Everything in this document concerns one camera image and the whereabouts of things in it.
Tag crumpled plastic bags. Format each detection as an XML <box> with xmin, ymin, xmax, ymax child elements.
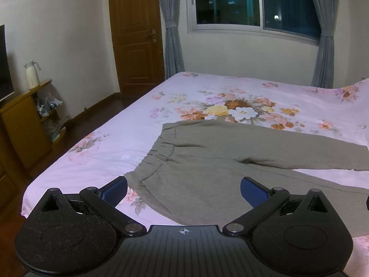
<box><xmin>36</xmin><ymin>92</ymin><xmax>63</xmax><ymax>117</ymax></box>

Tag black television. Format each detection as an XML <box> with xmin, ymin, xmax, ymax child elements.
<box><xmin>0</xmin><ymin>24</ymin><xmax>15</xmax><ymax>102</ymax></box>

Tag wooden cabinet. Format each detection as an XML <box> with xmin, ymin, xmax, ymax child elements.
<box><xmin>0</xmin><ymin>78</ymin><xmax>70</xmax><ymax>205</ymax></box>

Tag white thermos jug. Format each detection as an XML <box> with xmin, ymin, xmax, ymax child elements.
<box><xmin>24</xmin><ymin>60</ymin><xmax>41</xmax><ymax>90</ymax></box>

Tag sliding glass window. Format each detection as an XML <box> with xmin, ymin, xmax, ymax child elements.
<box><xmin>187</xmin><ymin>0</ymin><xmax>322</xmax><ymax>41</ymax></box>

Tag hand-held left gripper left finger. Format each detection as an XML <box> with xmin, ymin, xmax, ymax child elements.
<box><xmin>39</xmin><ymin>176</ymin><xmax>146</xmax><ymax>235</ymax></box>

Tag pink floral bedsheet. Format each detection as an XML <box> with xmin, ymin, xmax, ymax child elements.
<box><xmin>20</xmin><ymin>71</ymin><xmax>369</xmax><ymax>277</ymax></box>

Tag grey curtain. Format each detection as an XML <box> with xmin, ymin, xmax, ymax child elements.
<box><xmin>306</xmin><ymin>0</ymin><xmax>336</xmax><ymax>89</ymax></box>
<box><xmin>155</xmin><ymin>0</ymin><xmax>185</xmax><ymax>81</ymax></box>

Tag grey pants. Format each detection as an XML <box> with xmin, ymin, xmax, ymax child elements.
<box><xmin>124</xmin><ymin>120</ymin><xmax>369</xmax><ymax>237</ymax></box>

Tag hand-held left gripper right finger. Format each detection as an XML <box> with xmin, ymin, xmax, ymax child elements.
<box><xmin>223</xmin><ymin>176</ymin><xmax>330</xmax><ymax>236</ymax></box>

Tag brown wooden door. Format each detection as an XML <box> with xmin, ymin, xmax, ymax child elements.
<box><xmin>108</xmin><ymin>0</ymin><xmax>166</xmax><ymax>99</ymax></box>

